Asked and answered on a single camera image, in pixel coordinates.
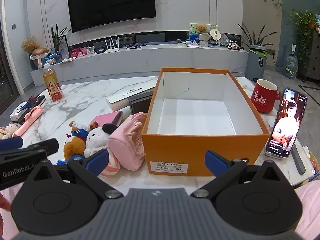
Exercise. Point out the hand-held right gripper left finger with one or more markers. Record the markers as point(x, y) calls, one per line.
point(100, 160)

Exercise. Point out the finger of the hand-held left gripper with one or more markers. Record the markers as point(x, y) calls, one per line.
point(48, 146)
point(11, 143)

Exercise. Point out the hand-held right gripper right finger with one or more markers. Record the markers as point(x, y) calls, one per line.
point(215, 161)

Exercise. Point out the white plush toy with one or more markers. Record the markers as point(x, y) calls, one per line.
point(96, 137)

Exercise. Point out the brown plush toy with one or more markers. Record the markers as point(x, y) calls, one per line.
point(75, 141)

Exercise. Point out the orange cardboard box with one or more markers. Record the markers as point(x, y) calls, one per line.
point(187, 153)

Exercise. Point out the pink fabric pouch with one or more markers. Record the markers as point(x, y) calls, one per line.
point(130, 140)

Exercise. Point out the pink wallet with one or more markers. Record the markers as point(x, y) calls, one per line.
point(110, 118)

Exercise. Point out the black box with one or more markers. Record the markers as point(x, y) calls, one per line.
point(140, 104)

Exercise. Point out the person's left hand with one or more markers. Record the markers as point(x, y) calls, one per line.
point(4, 202)

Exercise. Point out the small cream plush doll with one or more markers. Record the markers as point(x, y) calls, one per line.
point(9, 130)

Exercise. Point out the pink handheld fan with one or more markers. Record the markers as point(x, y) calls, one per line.
point(30, 120)

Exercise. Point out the orange drink bottle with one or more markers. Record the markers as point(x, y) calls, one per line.
point(52, 85)

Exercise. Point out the long white box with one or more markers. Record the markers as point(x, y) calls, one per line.
point(130, 93)

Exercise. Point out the smartphone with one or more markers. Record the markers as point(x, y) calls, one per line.
point(285, 125)

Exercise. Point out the red paper cup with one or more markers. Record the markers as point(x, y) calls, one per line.
point(262, 97)

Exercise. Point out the grey phone stand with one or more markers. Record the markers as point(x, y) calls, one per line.
point(298, 158)

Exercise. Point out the blue snack bag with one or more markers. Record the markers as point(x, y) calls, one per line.
point(50, 60)

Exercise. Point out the pink toy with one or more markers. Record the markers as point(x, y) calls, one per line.
point(77, 52)

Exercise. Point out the dried flower arrangement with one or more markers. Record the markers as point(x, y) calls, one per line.
point(31, 45)

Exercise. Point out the yellow packet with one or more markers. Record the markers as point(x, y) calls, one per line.
point(315, 163)

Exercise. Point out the potted green plant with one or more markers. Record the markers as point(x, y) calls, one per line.
point(58, 45)

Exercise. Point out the pink pajama clothing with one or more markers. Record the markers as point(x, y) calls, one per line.
point(308, 205)

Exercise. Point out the grey trash bin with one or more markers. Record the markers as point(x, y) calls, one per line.
point(255, 65)

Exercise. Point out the small white clock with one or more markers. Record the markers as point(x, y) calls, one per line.
point(91, 50)

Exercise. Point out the white router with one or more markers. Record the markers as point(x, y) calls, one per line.
point(111, 50)

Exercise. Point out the marble television console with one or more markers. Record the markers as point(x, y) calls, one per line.
point(150, 60)

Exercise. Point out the woven basket pot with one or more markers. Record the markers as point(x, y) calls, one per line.
point(204, 40)

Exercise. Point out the clear water jug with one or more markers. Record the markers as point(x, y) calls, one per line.
point(291, 66)

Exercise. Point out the round patterned disc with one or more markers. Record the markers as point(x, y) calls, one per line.
point(224, 39)

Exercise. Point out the blue tissue box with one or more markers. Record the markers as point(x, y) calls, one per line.
point(193, 39)

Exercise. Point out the white round hand fan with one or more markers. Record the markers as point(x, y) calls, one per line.
point(215, 34)

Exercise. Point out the snake plant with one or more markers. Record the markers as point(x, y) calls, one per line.
point(252, 38)

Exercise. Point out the brown teddy bear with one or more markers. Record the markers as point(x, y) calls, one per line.
point(202, 28)

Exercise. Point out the green picture card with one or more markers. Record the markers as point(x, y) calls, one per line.
point(213, 27)

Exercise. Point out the dark wooden cabinet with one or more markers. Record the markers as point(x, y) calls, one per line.
point(315, 62)

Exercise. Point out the hanging vine plant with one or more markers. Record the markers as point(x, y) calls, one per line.
point(303, 30)

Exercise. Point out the wall-mounted television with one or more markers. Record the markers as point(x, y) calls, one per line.
point(112, 2)

